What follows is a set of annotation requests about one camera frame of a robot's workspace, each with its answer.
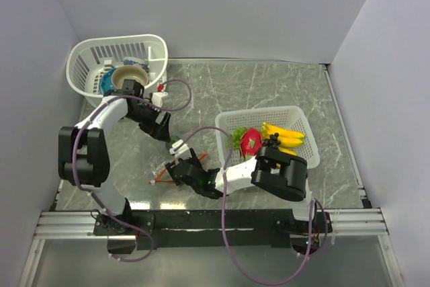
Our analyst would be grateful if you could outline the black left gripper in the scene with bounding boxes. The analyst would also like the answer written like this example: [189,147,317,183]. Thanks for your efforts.
[125,101,170,142]

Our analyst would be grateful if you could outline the clear zip top bag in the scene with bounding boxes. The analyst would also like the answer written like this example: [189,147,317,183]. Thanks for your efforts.
[165,129,211,190]

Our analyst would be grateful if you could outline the green fake grapes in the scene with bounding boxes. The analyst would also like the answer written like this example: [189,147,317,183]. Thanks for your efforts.
[230,127,248,149]

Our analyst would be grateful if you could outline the red fake apple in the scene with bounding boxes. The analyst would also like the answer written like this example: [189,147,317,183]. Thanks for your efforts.
[240,128,263,161]

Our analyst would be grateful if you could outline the dark fake grapes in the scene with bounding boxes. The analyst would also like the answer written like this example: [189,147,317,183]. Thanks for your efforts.
[262,132,281,150]

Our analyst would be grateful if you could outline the yellow fake banana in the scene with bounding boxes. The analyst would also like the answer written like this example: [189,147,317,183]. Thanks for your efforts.
[261,122,306,156]

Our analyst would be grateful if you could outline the dark round fake fruit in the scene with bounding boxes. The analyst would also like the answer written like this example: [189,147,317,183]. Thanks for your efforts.
[170,136,181,144]

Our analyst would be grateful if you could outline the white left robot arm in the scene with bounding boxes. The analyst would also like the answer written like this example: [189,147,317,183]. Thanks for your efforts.
[58,79,171,235]

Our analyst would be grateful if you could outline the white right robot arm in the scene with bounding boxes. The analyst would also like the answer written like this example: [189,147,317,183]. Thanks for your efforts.
[165,147,318,235]

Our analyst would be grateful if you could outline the beige bowl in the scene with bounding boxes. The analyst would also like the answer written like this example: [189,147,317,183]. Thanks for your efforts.
[112,65,149,89]

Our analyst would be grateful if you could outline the blue plate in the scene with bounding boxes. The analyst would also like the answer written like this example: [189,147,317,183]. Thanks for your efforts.
[99,68,117,95]

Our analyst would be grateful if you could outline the blue patterned white dish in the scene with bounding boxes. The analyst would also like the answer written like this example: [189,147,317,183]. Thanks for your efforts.
[123,56,148,71]

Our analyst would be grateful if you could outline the white slotted dish basket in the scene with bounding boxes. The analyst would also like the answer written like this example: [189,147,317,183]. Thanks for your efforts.
[66,34,169,107]

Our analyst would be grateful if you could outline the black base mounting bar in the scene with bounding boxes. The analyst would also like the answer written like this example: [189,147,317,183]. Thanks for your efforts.
[93,209,333,255]

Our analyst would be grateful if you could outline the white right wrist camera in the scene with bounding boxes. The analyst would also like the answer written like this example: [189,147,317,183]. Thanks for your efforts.
[169,139,191,162]

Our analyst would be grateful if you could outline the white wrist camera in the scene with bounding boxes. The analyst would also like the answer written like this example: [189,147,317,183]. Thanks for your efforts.
[169,139,191,162]
[150,84,168,107]

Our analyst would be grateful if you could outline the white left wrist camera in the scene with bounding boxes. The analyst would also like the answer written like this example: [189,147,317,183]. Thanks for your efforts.
[150,84,168,107]

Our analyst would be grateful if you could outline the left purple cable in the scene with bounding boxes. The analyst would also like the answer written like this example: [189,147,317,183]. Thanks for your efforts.
[72,78,194,263]

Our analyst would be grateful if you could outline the purple cable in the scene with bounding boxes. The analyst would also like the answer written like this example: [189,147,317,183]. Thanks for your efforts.
[174,126,330,286]
[72,78,194,263]

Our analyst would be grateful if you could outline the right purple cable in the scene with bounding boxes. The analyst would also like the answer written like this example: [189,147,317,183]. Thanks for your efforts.
[174,126,330,286]

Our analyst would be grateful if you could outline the aluminium frame rail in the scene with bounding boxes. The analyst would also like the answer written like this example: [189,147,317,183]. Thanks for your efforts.
[33,209,389,239]

